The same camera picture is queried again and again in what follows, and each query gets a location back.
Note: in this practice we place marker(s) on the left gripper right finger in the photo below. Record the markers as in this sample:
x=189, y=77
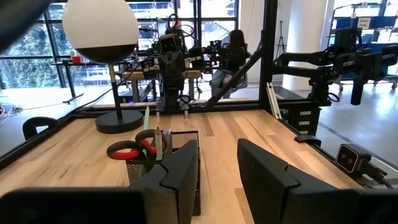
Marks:
x=264, y=186

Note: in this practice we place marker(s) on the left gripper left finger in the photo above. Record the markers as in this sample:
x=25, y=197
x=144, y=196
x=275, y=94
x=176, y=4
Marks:
x=183, y=174

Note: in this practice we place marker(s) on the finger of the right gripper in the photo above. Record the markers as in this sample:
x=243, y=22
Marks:
x=179, y=67
x=165, y=67

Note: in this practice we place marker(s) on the teal pencil with eraser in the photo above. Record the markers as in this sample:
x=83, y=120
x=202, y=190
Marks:
x=158, y=146

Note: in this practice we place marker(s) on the red and black scissors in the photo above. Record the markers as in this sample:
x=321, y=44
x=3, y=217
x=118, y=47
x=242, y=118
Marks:
x=124, y=152

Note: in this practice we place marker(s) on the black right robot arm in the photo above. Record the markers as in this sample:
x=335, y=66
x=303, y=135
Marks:
x=172, y=96

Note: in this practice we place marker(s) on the background black robot arm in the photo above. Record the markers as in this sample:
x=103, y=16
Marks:
x=342, y=62

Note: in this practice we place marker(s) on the black mesh desk organizer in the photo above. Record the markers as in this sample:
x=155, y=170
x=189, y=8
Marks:
x=186, y=140

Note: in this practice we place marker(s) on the person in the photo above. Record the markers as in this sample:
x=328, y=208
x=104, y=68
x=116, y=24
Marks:
x=233, y=59

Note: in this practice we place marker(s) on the black drawer cabinet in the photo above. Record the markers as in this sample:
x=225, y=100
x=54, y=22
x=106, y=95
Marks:
x=301, y=119

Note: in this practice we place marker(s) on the white globe table lamp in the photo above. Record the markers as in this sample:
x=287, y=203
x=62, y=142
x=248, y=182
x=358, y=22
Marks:
x=99, y=28

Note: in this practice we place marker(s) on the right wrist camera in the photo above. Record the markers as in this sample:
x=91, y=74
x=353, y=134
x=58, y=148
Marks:
x=168, y=43

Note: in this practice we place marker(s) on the black metal table frame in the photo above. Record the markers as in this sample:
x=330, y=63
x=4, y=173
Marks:
x=269, y=62

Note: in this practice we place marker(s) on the black table-level camera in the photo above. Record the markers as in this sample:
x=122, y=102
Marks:
x=353, y=157

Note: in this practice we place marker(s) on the black curved frame bracket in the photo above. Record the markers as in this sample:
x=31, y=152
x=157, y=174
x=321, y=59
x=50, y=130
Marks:
x=37, y=123

